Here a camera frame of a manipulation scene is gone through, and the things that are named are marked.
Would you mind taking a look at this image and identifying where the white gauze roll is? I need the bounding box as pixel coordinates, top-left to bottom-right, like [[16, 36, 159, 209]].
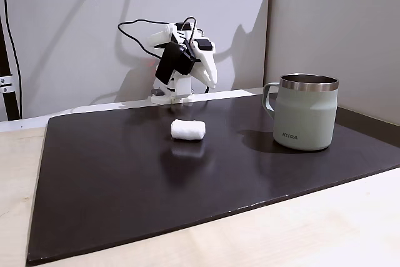
[[170, 118, 207, 141]]

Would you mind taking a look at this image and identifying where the sage green steel mug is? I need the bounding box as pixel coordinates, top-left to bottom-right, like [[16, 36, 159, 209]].
[[261, 73, 340, 153]]

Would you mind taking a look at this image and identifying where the black table mat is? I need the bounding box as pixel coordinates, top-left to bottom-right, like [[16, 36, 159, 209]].
[[26, 91, 400, 265]]

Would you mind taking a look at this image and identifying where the black stand pole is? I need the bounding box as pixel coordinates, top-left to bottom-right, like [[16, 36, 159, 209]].
[[0, 13, 21, 121]]

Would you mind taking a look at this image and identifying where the black camera box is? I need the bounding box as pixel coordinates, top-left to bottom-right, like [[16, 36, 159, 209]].
[[155, 41, 196, 84]]

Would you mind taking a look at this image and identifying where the black camera cable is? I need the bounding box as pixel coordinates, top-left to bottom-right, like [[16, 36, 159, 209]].
[[117, 16, 201, 61]]

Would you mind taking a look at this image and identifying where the white clamp bracket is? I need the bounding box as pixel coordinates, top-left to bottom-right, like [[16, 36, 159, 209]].
[[0, 75, 15, 94]]

